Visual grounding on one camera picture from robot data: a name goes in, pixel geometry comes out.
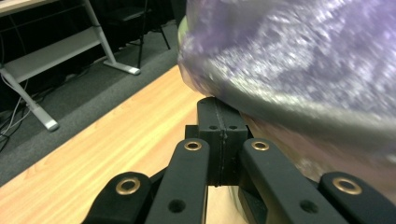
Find white metal desk frame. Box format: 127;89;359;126
0;0;142;133

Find green plastic bucket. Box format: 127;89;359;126
177;14;396;218

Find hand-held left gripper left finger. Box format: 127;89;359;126
185;96;224;188

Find black chair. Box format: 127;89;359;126
102;0;173;70

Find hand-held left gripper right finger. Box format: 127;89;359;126
220;100;254;188

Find bundle of floor cables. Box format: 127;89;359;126
0;77;34;147

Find purple plastic bag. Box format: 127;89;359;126
177;0;396;207

